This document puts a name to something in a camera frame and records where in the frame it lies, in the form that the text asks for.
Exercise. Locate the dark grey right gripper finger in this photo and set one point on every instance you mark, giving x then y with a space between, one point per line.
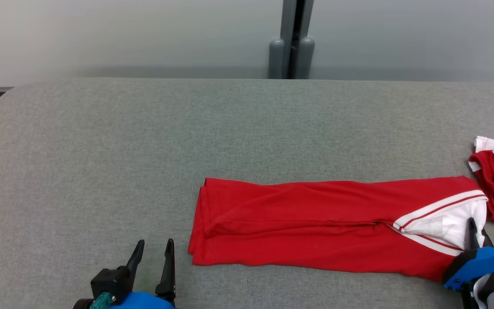
487 241
472 236

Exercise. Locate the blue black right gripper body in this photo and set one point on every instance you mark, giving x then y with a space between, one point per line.
478 264

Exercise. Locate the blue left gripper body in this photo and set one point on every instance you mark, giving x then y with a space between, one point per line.
144 301

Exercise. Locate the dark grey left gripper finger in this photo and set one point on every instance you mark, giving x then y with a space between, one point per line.
167 274
135 257

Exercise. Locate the red and white shirt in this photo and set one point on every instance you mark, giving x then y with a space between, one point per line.
298 223

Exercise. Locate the grey wall partition post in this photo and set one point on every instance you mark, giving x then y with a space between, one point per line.
292 43

